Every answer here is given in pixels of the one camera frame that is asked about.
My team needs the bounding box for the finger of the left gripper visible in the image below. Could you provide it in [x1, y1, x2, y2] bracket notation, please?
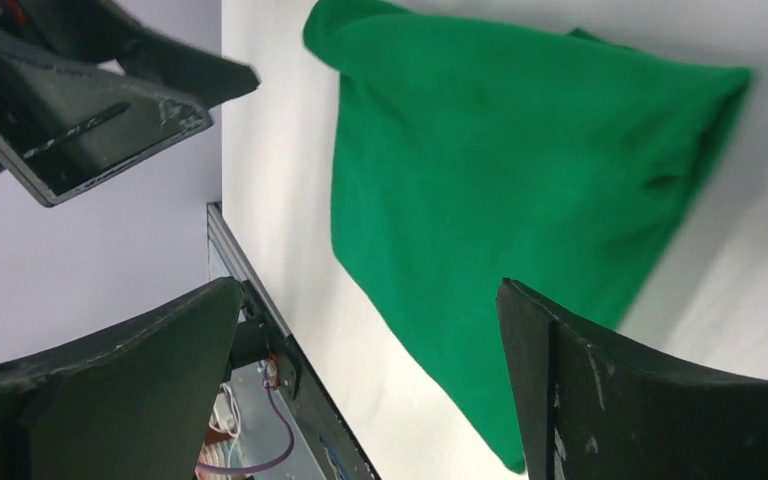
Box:
[0, 28, 213, 207]
[19, 0, 260, 108]

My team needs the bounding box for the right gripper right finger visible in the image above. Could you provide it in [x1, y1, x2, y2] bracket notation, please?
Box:
[497, 279, 768, 479]

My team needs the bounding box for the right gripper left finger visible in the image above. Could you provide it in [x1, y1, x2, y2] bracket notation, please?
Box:
[0, 277, 243, 479]

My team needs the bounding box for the green t shirt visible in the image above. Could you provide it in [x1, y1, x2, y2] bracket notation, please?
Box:
[303, 1, 753, 474]

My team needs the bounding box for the aluminium frame rail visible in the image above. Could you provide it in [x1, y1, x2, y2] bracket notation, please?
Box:
[206, 202, 292, 337]

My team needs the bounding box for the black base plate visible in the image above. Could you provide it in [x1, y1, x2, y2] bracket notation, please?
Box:
[226, 281, 380, 479]

